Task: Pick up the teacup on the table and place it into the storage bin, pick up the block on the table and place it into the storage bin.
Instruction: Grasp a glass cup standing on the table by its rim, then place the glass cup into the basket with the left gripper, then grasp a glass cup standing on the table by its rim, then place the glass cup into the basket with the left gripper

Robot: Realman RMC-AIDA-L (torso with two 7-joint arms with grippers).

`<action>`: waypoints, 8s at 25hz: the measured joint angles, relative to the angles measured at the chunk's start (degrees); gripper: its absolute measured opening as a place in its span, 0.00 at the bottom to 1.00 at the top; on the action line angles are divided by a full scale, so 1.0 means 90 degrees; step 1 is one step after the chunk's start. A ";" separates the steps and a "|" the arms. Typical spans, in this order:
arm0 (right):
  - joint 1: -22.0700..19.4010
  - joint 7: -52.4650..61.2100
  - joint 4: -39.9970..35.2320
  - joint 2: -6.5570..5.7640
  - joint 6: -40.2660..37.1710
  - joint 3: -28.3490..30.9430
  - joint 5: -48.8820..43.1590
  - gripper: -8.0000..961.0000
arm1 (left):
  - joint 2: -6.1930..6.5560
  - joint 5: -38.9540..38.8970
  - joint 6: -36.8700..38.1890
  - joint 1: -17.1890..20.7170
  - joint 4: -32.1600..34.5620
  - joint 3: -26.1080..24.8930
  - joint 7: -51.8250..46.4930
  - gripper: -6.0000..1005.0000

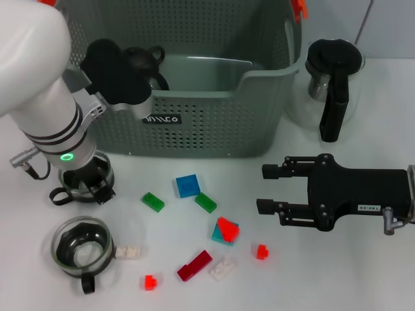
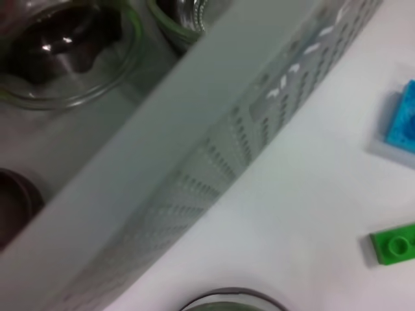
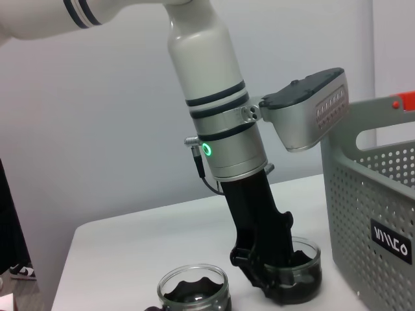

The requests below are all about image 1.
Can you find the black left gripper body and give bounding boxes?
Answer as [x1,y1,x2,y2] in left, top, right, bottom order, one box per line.
[75,157,113,192]

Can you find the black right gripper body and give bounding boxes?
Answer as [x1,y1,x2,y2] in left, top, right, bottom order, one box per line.
[306,154,409,233]

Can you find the glass teacup black holder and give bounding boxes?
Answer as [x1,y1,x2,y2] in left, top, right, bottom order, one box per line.
[147,71,170,91]
[49,152,116,207]
[51,216,115,295]

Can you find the white building block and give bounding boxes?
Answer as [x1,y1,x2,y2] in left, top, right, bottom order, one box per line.
[115,245,143,260]
[209,257,237,281]

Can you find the red wedge building block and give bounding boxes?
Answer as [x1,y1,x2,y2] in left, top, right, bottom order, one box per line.
[216,216,241,243]

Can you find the green building block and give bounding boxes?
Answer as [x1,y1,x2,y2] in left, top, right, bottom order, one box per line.
[141,191,165,213]
[194,191,218,214]

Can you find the teal building block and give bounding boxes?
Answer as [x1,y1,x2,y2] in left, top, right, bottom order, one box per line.
[211,222,240,248]

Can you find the grey perforated storage bin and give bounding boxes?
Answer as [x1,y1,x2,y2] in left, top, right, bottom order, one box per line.
[61,0,309,159]

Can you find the blue square building block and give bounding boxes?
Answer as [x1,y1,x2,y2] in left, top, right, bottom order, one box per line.
[174,174,202,199]

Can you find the dark red long block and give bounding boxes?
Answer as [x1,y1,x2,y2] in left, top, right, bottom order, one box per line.
[177,249,214,282]

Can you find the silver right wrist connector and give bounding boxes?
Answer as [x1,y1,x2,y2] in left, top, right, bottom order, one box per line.
[382,207,408,236]

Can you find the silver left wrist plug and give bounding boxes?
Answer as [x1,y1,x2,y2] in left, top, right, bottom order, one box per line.
[9,146,40,168]

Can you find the black clay teapot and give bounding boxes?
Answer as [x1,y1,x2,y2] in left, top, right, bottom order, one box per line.
[124,45,166,78]

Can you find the dark left wrist cable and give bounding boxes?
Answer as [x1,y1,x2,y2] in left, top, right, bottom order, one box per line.
[24,160,53,179]

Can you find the glass pitcher black handle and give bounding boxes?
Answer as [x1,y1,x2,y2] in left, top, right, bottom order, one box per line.
[285,38,366,143]

